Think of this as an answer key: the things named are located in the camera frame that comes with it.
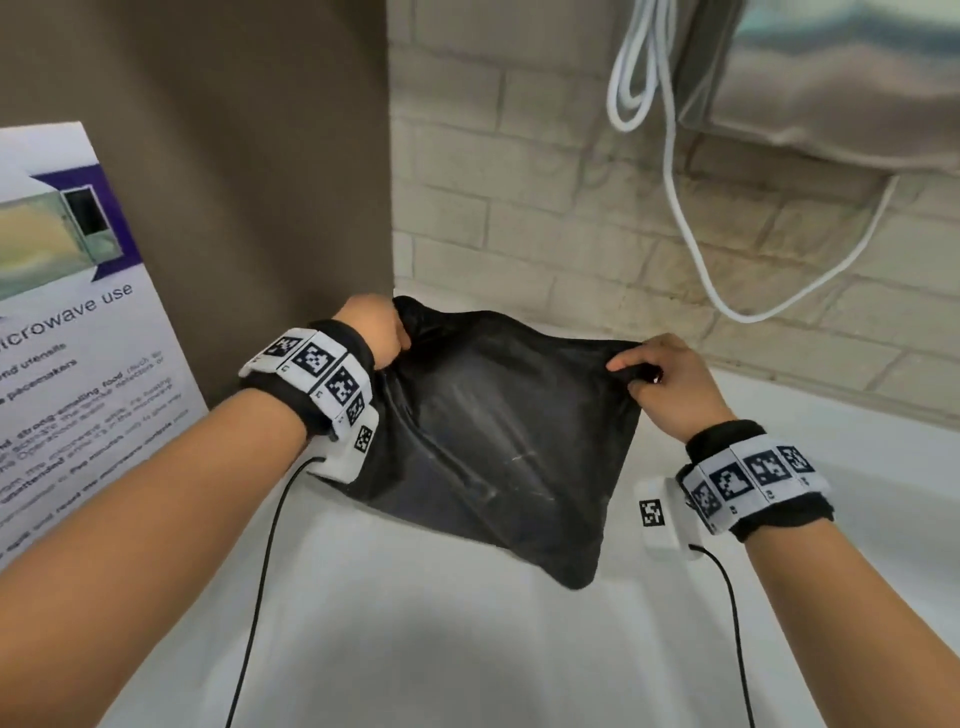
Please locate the person's left hand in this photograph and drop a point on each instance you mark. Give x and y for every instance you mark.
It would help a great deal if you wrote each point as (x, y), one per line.
(375, 330)

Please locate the person's right hand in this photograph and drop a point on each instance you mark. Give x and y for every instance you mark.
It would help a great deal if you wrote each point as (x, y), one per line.
(675, 390)

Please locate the black drawstring bag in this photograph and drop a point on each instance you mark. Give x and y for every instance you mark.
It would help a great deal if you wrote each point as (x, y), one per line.
(495, 435)

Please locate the person's left forearm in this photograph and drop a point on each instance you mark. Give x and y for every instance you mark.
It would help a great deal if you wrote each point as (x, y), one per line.
(127, 540)

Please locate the person's right forearm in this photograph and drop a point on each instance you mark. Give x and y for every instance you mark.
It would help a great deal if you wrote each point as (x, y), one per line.
(862, 622)

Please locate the left wristband with square markers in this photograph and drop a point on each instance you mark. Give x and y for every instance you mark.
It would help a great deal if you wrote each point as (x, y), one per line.
(311, 371)

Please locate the wristband with square markers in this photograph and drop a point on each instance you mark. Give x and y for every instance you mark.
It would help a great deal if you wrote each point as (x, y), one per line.
(754, 480)
(311, 371)

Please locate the right wristband with square markers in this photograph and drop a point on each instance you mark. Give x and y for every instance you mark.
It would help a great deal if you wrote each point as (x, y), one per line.
(754, 480)

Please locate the brown side panel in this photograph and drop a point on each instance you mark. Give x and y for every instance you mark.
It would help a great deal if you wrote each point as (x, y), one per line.
(225, 150)

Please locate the white printed notice sheet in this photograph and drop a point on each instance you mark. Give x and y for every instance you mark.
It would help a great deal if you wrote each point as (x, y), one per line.
(75, 337)

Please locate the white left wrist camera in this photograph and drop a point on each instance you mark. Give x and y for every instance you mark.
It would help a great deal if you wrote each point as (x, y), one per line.
(349, 450)

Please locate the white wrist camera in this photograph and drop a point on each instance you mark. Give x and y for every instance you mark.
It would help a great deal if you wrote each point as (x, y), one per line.
(664, 521)
(349, 450)

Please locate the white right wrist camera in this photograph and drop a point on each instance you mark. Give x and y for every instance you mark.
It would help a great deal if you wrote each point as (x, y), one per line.
(664, 521)

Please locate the steel wall hand dryer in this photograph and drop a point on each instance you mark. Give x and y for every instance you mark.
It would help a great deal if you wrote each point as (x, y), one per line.
(840, 75)

